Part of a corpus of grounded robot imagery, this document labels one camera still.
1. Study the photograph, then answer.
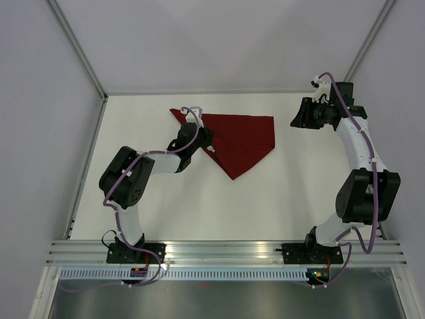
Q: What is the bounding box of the dark red cloth napkin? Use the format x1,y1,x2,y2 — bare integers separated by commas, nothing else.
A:
167,109,275,180

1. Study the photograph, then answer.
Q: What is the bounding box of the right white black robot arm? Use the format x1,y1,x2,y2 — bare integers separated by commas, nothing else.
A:
282,77,401,265

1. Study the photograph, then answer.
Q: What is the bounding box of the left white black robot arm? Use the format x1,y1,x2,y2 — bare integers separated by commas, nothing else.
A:
99,123,214,263

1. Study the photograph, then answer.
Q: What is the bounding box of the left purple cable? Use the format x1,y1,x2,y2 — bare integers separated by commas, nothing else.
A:
59,106,204,293

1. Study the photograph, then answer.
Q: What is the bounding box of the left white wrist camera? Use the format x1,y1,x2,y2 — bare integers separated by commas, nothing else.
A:
181,106,204,127

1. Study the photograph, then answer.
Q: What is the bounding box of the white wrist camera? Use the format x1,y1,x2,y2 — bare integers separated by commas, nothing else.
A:
311,76,331,104
181,106,204,127

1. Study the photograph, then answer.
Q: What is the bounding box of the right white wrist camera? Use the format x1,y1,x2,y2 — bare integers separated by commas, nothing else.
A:
311,76,331,104

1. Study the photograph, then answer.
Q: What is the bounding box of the left aluminium side rail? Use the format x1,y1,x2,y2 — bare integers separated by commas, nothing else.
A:
61,96,108,240

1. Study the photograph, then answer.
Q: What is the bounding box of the aluminium side rail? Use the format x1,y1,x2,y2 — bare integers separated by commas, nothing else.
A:
335,92,388,241
61,96,108,240

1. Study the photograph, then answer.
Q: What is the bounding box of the front aluminium rail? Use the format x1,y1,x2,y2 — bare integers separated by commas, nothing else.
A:
45,239,407,268

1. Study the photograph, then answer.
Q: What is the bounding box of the right aluminium side rail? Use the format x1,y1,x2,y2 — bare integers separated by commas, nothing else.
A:
335,92,388,241

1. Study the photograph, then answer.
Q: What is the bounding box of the right aluminium frame post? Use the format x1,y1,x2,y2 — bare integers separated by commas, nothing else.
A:
343,0,398,82

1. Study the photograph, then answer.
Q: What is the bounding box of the aluminium frame post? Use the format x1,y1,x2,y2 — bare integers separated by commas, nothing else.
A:
45,0,108,101
343,0,398,82

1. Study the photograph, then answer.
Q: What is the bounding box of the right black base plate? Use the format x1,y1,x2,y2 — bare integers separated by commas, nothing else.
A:
280,243,344,265

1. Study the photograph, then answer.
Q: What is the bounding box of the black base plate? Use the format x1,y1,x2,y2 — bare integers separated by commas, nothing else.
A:
280,243,344,265
106,241,166,265

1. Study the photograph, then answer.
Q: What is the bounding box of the left aluminium frame post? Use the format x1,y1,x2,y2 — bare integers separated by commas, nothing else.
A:
45,0,108,101

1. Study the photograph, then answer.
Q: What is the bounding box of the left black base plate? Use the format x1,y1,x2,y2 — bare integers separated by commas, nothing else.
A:
106,241,166,265

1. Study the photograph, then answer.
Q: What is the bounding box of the white slotted cable duct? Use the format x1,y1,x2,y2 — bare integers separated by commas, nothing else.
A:
59,266,307,281

